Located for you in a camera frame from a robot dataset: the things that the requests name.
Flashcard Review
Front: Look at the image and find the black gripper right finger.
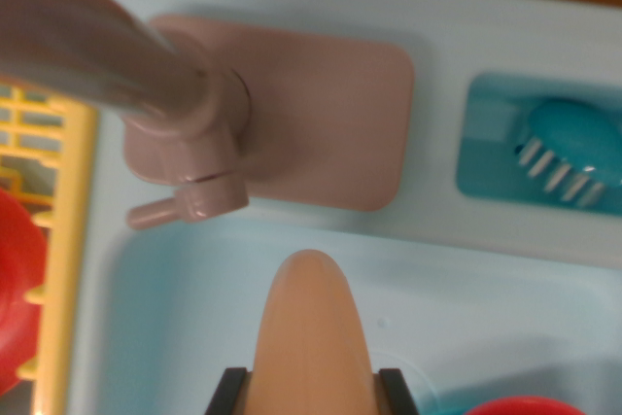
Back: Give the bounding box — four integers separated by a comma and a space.
377, 368, 420, 415

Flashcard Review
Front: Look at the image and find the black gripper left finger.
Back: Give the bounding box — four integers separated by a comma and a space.
207, 366, 254, 415

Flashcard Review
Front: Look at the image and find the cream toy detergent bottle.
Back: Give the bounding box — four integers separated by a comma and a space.
242, 249, 386, 415

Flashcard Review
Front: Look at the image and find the light blue toy sink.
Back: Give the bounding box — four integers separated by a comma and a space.
0, 0, 622, 415

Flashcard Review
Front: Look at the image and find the red toy cup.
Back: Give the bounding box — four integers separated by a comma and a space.
464, 396, 593, 415

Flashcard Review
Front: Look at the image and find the yellow dish rack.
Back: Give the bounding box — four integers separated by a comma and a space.
0, 84, 101, 415

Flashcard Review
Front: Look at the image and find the red toy plate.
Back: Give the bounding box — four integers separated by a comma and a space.
0, 189, 51, 382

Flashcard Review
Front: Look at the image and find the grey toy faucet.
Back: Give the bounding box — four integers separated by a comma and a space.
0, 0, 415, 232

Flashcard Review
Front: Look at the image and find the teal dish brush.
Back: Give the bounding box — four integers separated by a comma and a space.
513, 97, 622, 208

